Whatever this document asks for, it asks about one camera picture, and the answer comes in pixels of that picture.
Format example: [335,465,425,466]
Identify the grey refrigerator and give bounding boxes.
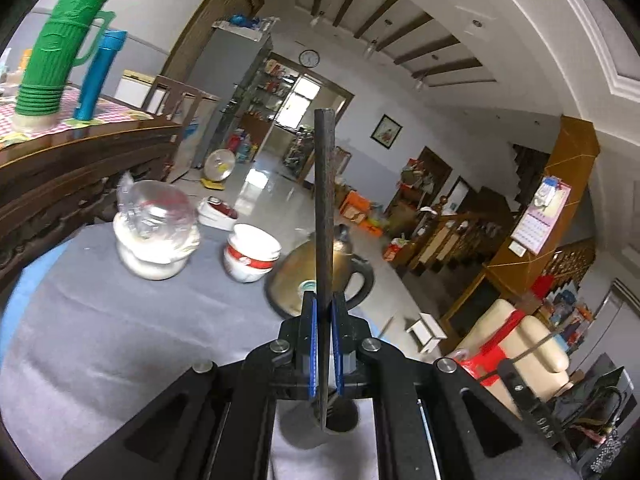
[188,24,272,168]

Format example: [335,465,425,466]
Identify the red white stacked bowls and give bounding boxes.
[222,223,282,283]

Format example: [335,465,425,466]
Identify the grey tablecloth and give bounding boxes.
[1,223,281,479]

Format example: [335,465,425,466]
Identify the red plastic chair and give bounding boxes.
[451,310,525,387]

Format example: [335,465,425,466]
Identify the framed wall picture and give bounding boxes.
[371,114,402,150]

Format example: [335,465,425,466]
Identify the round wall clock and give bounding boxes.
[298,49,320,68]

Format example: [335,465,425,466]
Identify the green thermos jug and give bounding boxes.
[12,0,115,132]

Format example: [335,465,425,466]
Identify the dark chopstick one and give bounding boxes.
[314,108,335,431]

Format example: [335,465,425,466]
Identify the dark carved wooden sideboard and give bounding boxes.
[1,117,181,288]

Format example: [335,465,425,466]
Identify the gold electric kettle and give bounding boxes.
[265,223,375,318]

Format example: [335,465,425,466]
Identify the small white stool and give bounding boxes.
[406,312,447,353]

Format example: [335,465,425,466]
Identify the wall calendar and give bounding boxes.
[509,177,572,257]

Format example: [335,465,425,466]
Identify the white floor fan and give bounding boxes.
[201,148,236,191]

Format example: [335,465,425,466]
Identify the blue thermos bottle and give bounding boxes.
[73,30,128,122]

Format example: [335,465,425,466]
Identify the white pot with plastic bag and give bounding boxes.
[112,172,201,281]

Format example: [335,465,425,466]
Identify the cream sofa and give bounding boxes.
[450,299,570,414]

